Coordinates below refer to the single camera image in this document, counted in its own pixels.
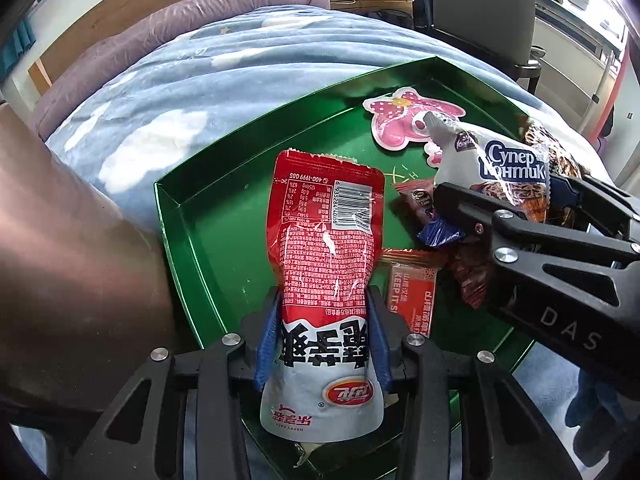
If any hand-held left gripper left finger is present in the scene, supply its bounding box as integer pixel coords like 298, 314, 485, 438
65, 285, 281, 480

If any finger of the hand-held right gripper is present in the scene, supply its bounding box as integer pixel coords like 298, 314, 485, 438
433, 181, 640, 312
547, 172, 640, 242

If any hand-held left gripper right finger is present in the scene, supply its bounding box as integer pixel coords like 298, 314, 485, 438
367, 285, 583, 480

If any brown patterned snack packet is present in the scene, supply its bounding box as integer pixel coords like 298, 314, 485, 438
517, 115, 586, 226

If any dark blue snack packet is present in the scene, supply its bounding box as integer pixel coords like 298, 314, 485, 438
390, 177, 468, 248

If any white and blue snack packet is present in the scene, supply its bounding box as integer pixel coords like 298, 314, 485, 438
422, 110, 553, 223

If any small red snack bar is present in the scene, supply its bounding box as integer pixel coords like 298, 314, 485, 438
382, 247, 448, 338

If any red and white snack pouch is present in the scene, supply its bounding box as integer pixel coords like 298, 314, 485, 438
260, 149, 386, 443

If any pink cartoon candy packet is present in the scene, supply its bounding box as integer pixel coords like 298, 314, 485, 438
362, 87, 468, 168

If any green tray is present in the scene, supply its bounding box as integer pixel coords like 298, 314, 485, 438
154, 56, 538, 473

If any person's right hand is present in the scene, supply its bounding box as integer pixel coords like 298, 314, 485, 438
565, 367, 627, 429

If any red crinkled snack packet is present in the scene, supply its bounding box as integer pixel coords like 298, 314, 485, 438
447, 240, 493, 311

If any grey office chair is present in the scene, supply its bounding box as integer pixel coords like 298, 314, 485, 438
412, 0, 546, 96

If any brown glossy box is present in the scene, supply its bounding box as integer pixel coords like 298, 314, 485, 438
0, 105, 206, 411

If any blue cloud print blanket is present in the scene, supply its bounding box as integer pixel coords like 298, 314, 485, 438
10, 7, 616, 480

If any purple quilt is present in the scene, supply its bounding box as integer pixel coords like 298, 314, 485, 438
30, 0, 331, 141

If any wooden headboard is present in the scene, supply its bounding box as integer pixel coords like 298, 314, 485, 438
27, 0, 256, 96

